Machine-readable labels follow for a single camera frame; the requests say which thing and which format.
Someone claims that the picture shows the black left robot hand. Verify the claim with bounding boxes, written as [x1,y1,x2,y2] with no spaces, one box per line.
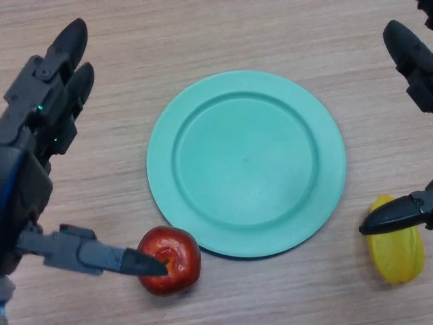
[0,18,169,278]

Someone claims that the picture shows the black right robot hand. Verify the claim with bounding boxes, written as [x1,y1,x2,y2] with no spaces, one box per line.
[359,0,433,236]

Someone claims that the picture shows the red apple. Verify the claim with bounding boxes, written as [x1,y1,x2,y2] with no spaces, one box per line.
[137,225,202,297]

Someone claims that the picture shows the green round plate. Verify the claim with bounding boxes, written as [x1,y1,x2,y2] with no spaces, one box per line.
[146,70,347,261]

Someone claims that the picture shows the yellow starfruit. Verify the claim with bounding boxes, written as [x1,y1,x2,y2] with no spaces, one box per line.
[367,194,426,286]

